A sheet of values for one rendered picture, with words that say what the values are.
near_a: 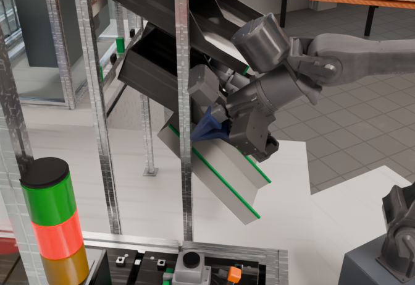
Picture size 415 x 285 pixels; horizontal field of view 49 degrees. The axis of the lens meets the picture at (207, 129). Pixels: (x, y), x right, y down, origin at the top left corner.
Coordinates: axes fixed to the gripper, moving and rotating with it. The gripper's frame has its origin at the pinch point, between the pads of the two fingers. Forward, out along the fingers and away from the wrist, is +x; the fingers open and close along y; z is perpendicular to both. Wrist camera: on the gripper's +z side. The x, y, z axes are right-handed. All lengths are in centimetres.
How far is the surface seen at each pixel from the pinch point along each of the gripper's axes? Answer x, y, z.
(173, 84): 6.7, -2.7, -14.9
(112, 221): 39.1, 13.8, -7.3
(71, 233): 5.9, -14.8, 26.2
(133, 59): 10.6, -10.3, -17.6
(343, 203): 3, 62, -26
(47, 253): 9.2, -15.0, 27.6
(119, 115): 77, 32, -89
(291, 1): 59, 205, -445
